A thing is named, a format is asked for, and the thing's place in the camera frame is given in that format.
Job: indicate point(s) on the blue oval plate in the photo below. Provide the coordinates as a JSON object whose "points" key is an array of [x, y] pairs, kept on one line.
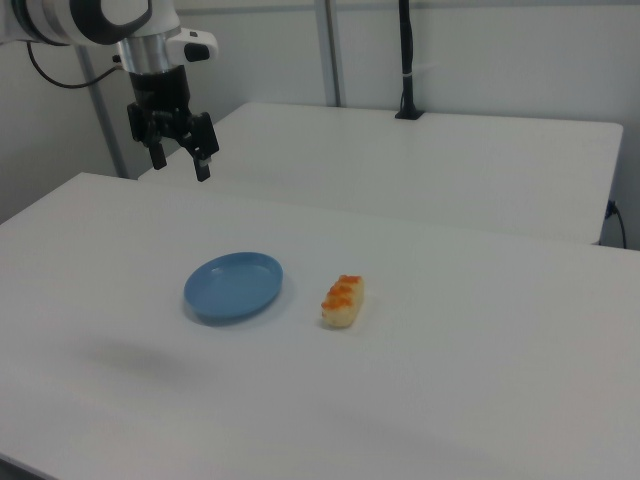
{"points": [[232, 289]]}

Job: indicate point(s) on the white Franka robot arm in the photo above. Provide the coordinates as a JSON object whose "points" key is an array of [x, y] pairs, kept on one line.
{"points": [[60, 15]]}

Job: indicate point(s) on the white side table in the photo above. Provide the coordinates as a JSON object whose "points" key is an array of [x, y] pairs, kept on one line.
{"points": [[425, 165]]}

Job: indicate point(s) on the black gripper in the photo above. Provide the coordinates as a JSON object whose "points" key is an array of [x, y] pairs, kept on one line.
{"points": [[162, 100]]}

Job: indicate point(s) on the bread with orange topping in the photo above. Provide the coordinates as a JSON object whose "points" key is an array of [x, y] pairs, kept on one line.
{"points": [[342, 302]]}

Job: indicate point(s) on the black camera stand pole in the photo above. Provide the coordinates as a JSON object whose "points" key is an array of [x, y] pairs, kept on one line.
{"points": [[409, 60]]}

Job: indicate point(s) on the grey metal frame post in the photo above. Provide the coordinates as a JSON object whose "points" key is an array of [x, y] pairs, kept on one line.
{"points": [[102, 115], [331, 50]]}

